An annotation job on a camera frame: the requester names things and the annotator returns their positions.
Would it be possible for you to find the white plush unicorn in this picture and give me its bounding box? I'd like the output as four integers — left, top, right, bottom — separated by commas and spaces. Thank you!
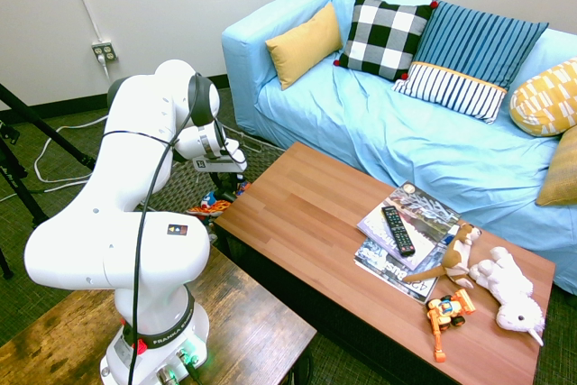
468, 246, 546, 348

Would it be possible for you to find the light blue sofa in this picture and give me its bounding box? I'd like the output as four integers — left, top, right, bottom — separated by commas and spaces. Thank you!
220, 0, 577, 296

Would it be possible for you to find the brown white plush dog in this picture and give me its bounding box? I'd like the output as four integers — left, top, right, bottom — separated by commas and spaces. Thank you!
402, 222, 482, 290

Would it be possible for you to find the white floor cable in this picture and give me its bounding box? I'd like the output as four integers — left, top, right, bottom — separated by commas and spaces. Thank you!
0, 114, 110, 204

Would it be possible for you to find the magazine with white title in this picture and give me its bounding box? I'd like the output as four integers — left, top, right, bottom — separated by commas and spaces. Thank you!
357, 197, 445, 271

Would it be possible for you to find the white plug with cable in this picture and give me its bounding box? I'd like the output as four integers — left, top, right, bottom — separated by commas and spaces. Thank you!
96, 51, 113, 80

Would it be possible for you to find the wall power outlet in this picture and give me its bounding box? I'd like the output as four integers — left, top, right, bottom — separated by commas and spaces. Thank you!
91, 41, 119, 63

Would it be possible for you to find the black remote control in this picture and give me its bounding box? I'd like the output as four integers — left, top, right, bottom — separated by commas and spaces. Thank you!
380, 205, 417, 258

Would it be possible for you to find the grey woven basket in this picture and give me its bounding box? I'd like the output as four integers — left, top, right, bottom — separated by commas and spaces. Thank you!
148, 143, 279, 229

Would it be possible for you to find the yellow white patterned pillow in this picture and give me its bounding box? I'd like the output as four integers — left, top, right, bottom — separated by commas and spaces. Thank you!
508, 58, 577, 138

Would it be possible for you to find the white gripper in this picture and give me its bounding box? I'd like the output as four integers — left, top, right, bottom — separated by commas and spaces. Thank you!
192, 139, 248, 192

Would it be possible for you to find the magazine with snowy tree cover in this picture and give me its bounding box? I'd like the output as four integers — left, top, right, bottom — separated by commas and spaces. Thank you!
382, 180, 462, 262

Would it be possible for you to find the black camera tripod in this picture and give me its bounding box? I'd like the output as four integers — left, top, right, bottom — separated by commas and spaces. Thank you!
0, 82, 98, 280

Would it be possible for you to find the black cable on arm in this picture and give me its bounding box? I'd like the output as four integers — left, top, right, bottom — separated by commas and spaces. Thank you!
101, 71, 235, 385

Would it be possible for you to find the orange toy excavator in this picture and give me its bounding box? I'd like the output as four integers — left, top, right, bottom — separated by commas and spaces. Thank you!
426, 288, 477, 363

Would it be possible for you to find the mustard woven pillow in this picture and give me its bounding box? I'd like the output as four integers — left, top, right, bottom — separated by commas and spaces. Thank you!
535, 125, 577, 208

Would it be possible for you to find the white navy striped pillow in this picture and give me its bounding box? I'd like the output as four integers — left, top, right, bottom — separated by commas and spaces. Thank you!
390, 61, 508, 125

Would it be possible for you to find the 425 Business magazine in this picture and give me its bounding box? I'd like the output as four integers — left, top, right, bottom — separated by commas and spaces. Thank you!
353, 240, 445, 306

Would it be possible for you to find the black white checkered pillow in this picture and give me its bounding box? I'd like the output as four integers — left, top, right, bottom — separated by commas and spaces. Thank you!
333, 0, 439, 82

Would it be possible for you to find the blue striped pillow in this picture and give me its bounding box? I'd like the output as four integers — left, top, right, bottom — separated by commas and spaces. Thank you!
410, 0, 550, 91

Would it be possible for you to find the plain yellow pillow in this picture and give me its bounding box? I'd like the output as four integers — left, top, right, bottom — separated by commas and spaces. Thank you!
264, 1, 344, 91

